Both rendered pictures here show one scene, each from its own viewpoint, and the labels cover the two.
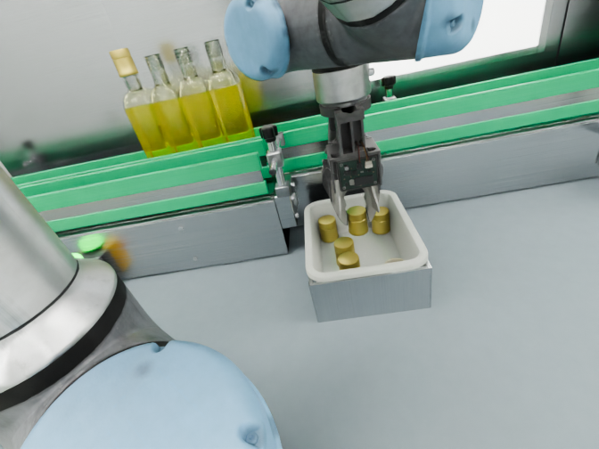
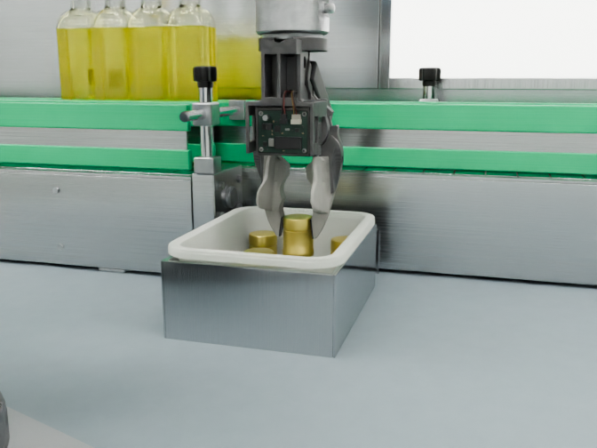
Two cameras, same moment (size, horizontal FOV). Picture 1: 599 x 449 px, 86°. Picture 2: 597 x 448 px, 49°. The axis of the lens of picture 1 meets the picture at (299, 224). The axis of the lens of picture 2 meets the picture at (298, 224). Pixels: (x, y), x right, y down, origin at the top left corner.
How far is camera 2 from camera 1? 35 cm
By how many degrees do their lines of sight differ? 21
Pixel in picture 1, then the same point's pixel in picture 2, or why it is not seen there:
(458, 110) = (510, 125)
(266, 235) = (169, 235)
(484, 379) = (330, 423)
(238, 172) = (155, 126)
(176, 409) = not seen: outside the picture
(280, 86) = not seen: hidden behind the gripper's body
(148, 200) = (31, 140)
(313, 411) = (74, 397)
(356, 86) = (297, 14)
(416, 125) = (444, 135)
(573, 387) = not seen: outside the picture
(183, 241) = (52, 213)
